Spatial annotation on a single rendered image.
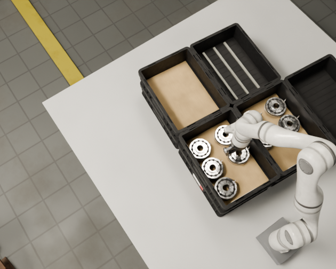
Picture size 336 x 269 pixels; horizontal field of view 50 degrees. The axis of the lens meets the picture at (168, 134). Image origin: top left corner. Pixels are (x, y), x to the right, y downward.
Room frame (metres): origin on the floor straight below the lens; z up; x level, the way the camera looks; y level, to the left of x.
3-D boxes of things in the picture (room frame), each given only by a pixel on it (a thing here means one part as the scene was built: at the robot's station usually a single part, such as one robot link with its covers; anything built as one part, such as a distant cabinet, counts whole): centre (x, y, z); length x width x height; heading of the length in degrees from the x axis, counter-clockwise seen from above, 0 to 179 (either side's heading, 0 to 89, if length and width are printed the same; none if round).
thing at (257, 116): (0.55, -0.31, 1.19); 0.09 x 0.07 x 0.15; 128
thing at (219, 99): (0.88, -0.08, 0.87); 0.40 x 0.30 x 0.11; 28
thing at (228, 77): (1.02, -0.34, 0.87); 0.40 x 0.30 x 0.11; 28
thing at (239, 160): (0.56, -0.33, 0.86); 0.10 x 0.10 x 0.01
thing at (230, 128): (0.56, -0.29, 1.10); 0.11 x 0.09 x 0.06; 24
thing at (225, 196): (0.39, -0.26, 0.86); 0.10 x 0.10 x 0.01
